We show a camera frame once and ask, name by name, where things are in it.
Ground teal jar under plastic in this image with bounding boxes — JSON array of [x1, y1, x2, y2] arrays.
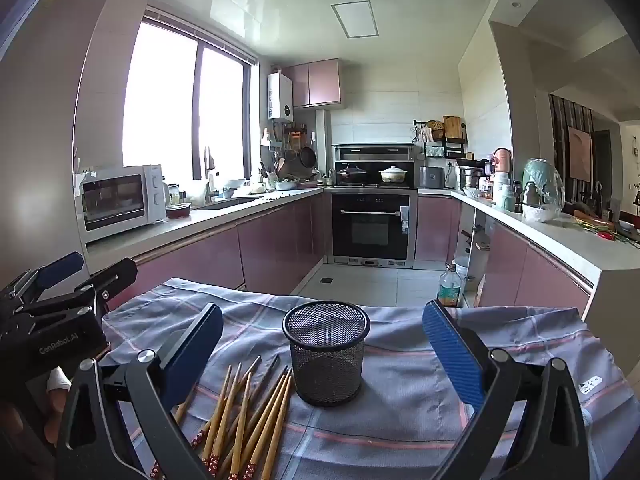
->
[[521, 158, 566, 211]]

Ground black wok with lid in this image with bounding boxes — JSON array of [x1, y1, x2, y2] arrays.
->
[[336, 163, 370, 186]]

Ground kitchen window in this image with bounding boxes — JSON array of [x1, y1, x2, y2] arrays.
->
[[122, 7, 258, 183]]

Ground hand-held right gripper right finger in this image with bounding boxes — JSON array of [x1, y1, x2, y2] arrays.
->
[[421, 299, 591, 480]]

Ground ceiling light panel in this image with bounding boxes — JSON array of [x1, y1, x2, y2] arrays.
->
[[330, 1, 380, 38]]

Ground white microwave oven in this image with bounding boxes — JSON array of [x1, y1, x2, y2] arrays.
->
[[79, 164, 168, 246]]

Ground pink kettle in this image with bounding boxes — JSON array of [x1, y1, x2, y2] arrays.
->
[[492, 147, 514, 188]]

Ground white water heater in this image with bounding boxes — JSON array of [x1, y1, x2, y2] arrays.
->
[[267, 71, 294, 123]]

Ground silver rice cooker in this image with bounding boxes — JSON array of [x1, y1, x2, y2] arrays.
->
[[419, 165, 447, 190]]

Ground kitchen sink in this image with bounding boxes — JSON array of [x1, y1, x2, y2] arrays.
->
[[192, 196, 256, 211]]

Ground steel range hood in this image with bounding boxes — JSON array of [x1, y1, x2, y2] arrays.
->
[[332, 143, 417, 190]]

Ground steel stock pot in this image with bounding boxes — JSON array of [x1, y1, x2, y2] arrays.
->
[[457, 159, 488, 190]]

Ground cooking oil bottle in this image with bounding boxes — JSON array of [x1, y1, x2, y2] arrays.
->
[[437, 262, 463, 307]]

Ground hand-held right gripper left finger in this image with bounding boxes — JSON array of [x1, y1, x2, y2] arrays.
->
[[56, 302, 224, 480]]

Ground grey plaid tablecloth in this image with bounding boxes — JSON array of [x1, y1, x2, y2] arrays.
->
[[100, 277, 640, 480]]

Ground pale green canister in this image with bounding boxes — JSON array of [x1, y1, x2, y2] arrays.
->
[[495, 183, 517, 211]]

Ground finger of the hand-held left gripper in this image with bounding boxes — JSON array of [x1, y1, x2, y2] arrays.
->
[[10, 257, 138, 321], [0, 251, 85, 311]]

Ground person's left hand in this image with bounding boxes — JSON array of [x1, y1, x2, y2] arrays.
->
[[45, 366, 73, 443]]

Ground framed wall picture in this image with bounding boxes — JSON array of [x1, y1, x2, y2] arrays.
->
[[567, 126, 594, 181]]

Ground bunch of wooden chopsticks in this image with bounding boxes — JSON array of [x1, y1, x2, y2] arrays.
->
[[150, 354, 296, 480]]

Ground white bowl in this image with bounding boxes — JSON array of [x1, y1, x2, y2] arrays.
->
[[521, 204, 558, 224]]

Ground pink wall cabinet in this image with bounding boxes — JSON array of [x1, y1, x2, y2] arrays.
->
[[281, 58, 342, 109]]

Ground black wall rack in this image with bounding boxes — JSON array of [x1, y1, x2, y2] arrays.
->
[[412, 119, 471, 158]]

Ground black built-in oven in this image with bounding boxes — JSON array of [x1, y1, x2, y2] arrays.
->
[[327, 189, 417, 266]]

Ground black mesh pen holder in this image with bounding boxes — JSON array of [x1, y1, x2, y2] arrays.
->
[[282, 301, 371, 407]]

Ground pink base cabinet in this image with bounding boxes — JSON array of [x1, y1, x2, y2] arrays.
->
[[85, 191, 333, 311], [415, 192, 608, 331]]

